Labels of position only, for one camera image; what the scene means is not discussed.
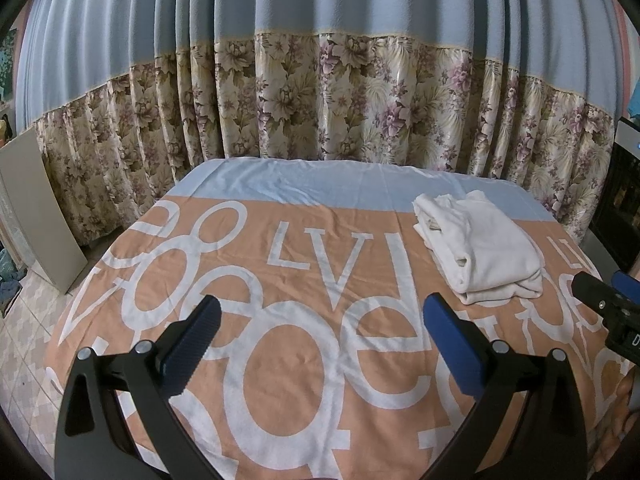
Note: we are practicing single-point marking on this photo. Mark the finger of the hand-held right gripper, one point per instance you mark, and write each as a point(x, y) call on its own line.
point(592, 292)
point(627, 285)

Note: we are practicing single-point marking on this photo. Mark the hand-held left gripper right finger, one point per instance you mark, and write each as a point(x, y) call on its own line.
point(452, 340)

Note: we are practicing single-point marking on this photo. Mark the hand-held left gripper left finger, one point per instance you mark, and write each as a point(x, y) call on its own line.
point(190, 345)

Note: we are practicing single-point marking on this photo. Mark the white knit sweater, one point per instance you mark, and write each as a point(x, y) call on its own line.
point(485, 245)

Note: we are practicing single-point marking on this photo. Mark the black and white appliance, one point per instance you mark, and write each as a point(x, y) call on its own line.
point(622, 195)

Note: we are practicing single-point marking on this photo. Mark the orange and blue printed blanket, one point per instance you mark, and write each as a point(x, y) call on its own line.
point(300, 280)

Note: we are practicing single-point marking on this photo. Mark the grey board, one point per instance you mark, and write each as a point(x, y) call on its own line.
point(40, 220)

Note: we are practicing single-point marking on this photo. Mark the blue floral curtain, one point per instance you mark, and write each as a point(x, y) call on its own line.
point(320, 85)

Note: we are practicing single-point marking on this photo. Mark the wall poster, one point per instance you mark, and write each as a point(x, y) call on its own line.
point(7, 67)

